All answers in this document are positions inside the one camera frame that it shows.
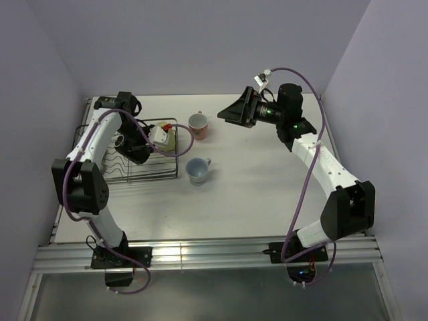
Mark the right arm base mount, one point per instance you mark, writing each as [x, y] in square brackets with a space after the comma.
[275, 248]

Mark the black mug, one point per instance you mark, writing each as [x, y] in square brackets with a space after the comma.
[120, 142]

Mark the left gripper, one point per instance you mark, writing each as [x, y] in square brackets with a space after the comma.
[144, 146]

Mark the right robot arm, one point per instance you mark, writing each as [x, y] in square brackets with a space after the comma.
[350, 203]

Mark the pale yellow mug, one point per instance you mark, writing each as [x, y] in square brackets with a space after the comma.
[169, 145]

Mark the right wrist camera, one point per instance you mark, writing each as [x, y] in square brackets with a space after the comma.
[261, 80]

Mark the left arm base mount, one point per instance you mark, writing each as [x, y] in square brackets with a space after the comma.
[120, 265]

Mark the pink patterned mug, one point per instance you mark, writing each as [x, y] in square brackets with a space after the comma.
[198, 123]

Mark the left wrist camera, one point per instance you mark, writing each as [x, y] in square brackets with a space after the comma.
[157, 135]

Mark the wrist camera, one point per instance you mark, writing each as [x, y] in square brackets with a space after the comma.
[157, 135]
[261, 80]

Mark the aluminium mounting rail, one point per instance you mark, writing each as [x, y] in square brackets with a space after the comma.
[206, 254]

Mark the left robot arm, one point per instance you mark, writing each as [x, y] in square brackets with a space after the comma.
[80, 185]

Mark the wire dish rack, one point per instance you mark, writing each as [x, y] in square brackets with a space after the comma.
[117, 169]

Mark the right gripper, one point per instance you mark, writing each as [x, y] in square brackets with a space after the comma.
[243, 112]

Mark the light blue mug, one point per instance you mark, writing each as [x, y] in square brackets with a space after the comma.
[197, 170]

